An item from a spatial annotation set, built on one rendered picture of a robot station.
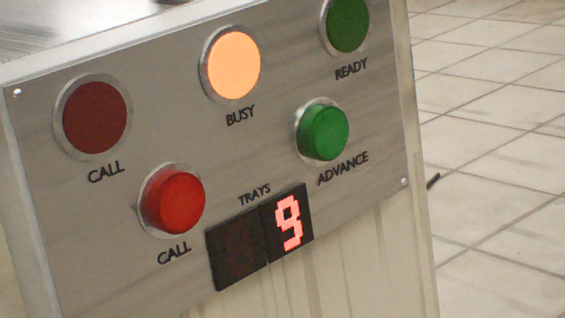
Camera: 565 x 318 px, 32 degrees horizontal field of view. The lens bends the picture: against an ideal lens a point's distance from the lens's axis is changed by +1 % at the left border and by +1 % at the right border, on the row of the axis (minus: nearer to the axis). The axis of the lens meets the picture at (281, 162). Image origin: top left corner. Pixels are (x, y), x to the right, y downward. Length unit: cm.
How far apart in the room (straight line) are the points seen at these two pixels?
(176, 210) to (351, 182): 13
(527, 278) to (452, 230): 27
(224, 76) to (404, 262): 23
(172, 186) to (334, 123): 11
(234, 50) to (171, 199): 8
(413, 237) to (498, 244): 143
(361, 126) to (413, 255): 13
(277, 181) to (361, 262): 13
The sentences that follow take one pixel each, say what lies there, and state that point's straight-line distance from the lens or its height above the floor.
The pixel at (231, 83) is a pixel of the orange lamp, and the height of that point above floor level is 80.
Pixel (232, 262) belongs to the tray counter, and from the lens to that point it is 50.
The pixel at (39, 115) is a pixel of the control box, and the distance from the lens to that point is 43.
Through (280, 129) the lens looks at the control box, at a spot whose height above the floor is 77.
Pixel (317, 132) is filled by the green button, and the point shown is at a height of 76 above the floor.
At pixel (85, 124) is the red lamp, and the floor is 81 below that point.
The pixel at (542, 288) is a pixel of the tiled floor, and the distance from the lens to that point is 191.
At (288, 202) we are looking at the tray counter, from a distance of 52.
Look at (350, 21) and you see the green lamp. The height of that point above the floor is 81.
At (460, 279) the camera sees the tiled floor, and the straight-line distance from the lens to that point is 195.
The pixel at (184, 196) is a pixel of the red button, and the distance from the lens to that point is 46.
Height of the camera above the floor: 93
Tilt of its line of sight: 21 degrees down
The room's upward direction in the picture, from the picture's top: 9 degrees counter-clockwise
